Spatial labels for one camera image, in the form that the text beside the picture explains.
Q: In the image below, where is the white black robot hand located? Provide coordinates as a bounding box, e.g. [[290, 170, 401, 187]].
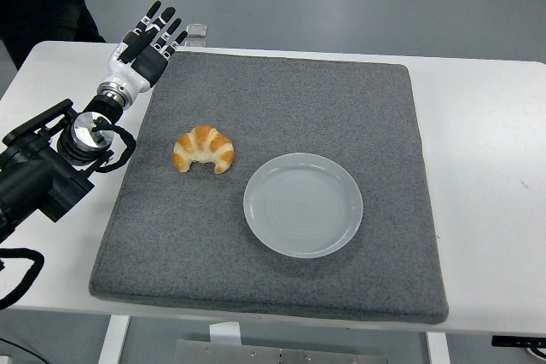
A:
[[101, 0, 189, 97]]

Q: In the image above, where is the golden croissant bread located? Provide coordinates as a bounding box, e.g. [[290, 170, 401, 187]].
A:
[[172, 124, 235, 175]]

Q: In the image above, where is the pale grey round plate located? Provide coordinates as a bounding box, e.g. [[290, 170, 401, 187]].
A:
[[242, 152, 364, 260]]

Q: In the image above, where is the grey felt mat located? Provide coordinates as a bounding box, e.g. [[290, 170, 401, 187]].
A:
[[88, 50, 450, 325]]

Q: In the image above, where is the white table leg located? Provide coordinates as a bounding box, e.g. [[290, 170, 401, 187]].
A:
[[426, 332, 450, 364], [97, 315, 131, 364]]

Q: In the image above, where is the white paper label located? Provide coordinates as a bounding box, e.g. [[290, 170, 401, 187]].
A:
[[208, 321, 242, 346]]

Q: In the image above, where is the black table control box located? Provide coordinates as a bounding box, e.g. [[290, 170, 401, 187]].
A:
[[491, 334, 546, 348]]

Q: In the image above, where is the thin black floor cable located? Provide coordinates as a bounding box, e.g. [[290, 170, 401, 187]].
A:
[[0, 337, 44, 361]]

